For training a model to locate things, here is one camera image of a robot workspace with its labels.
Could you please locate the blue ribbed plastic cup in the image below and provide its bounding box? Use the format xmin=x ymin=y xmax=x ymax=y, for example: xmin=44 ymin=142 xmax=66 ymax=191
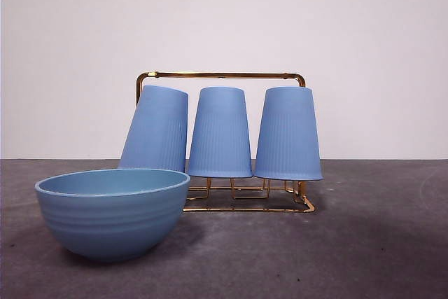
xmin=117 ymin=84 xmax=190 ymax=174
xmin=185 ymin=86 xmax=253 ymax=179
xmin=252 ymin=86 xmax=323 ymax=181

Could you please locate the blue ribbed bowl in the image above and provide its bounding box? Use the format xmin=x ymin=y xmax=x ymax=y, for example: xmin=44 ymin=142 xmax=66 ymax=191
xmin=34 ymin=168 xmax=192 ymax=264

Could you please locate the gold wire cup rack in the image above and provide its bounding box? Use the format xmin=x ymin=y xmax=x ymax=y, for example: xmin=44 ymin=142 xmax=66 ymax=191
xmin=134 ymin=71 xmax=319 ymax=214

